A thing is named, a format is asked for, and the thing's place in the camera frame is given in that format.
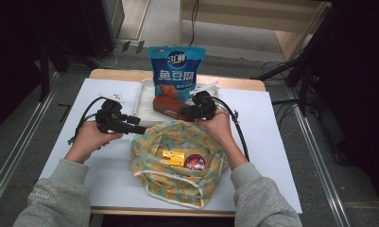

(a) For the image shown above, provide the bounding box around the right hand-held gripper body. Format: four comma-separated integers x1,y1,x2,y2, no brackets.
188,81,220,121

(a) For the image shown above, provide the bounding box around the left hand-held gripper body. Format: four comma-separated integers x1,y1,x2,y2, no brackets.
95,92,129,134

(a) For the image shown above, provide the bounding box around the white plastic tray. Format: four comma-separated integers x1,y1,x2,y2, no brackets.
132,78,220,128

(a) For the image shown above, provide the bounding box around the brown carton box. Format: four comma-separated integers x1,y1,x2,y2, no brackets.
152,94,195,123

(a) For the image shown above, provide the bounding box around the blue snack pouch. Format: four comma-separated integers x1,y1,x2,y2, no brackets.
147,45,207,103

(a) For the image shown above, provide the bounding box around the yellow drink carton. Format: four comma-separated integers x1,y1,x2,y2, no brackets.
161,149,187,167

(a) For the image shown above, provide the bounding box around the lemon print cloth bag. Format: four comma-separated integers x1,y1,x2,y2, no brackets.
129,119,232,209

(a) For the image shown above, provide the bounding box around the person's right hand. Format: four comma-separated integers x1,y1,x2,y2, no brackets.
194,110,235,148

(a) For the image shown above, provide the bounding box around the person's left hand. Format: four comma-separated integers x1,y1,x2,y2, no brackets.
64,120,124,166

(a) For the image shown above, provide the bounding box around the light wooden shelf unit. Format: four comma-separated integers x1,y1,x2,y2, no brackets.
177,0,332,62

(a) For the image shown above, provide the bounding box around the dark grey cabinet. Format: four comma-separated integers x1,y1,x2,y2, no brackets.
100,0,126,42

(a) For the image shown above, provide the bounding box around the black metal stand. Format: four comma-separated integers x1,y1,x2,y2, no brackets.
252,27,346,117

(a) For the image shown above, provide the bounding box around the left hand-held gripper black cable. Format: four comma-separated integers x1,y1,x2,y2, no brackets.
66,96,105,146

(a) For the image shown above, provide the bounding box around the hand-held gripper black cable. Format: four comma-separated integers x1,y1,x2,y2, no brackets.
210,96,250,162
66,96,105,146

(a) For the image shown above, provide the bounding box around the right hand-held gripper black cable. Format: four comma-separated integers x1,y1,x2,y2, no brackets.
210,96,250,162

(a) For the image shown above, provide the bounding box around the thin black floor cable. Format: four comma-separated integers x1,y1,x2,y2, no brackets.
187,0,200,47

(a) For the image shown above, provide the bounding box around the metal floor rail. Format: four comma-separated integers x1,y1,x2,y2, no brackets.
0,71,62,216
286,88,352,227

